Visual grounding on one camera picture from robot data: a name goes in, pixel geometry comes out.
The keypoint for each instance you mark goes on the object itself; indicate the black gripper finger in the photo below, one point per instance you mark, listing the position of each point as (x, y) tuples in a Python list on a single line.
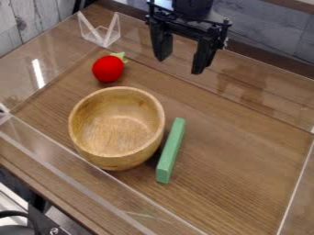
[(208, 43), (161, 40)]

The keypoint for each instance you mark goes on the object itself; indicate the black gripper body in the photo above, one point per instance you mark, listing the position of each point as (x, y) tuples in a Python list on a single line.
[(191, 18)]

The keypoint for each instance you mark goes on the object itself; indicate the red toy fruit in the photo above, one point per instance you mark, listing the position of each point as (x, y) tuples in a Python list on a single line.
[(108, 67)]

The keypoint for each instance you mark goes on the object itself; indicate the wooden bowl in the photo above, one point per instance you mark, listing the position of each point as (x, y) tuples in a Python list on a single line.
[(116, 127)]

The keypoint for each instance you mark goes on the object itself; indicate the green rectangular block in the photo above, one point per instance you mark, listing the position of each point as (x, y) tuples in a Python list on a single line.
[(169, 151)]

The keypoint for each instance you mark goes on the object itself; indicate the clear acrylic front wall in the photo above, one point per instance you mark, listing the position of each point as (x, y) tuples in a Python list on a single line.
[(108, 207)]

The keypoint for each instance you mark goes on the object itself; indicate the black metal bracket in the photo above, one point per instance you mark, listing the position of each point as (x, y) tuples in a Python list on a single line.
[(43, 225)]

